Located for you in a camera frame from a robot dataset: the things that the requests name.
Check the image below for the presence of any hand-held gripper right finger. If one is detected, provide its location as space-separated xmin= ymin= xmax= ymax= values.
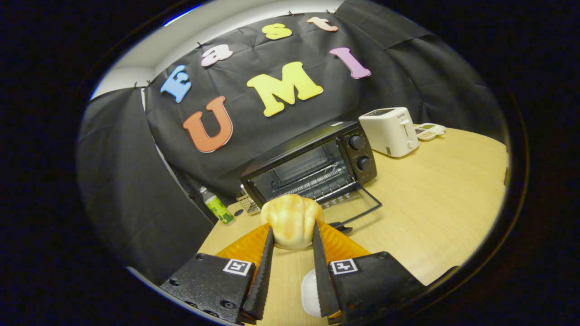
xmin=313 ymin=221 xmax=427 ymax=325

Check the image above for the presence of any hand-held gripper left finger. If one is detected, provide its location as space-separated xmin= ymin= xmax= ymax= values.
xmin=159 ymin=223 xmax=276 ymax=325

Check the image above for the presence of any golden bread roll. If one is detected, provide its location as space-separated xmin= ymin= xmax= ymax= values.
xmin=261 ymin=194 xmax=324 ymax=250

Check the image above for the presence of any black toaster oven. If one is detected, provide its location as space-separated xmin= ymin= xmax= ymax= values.
xmin=239 ymin=120 xmax=382 ymax=234

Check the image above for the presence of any white toaster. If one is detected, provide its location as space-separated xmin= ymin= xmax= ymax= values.
xmin=358 ymin=107 xmax=420 ymax=158

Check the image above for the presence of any white plate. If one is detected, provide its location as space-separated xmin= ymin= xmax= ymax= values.
xmin=301 ymin=269 xmax=323 ymax=318

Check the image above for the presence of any green label drink bottle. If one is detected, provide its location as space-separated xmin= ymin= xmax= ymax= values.
xmin=199 ymin=187 xmax=235 ymax=225

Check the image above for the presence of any white divided snack dish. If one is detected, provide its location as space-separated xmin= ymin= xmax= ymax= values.
xmin=415 ymin=123 xmax=446 ymax=141

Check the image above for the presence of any small metal wire rack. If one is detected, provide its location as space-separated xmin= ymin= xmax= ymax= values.
xmin=236 ymin=185 xmax=261 ymax=214

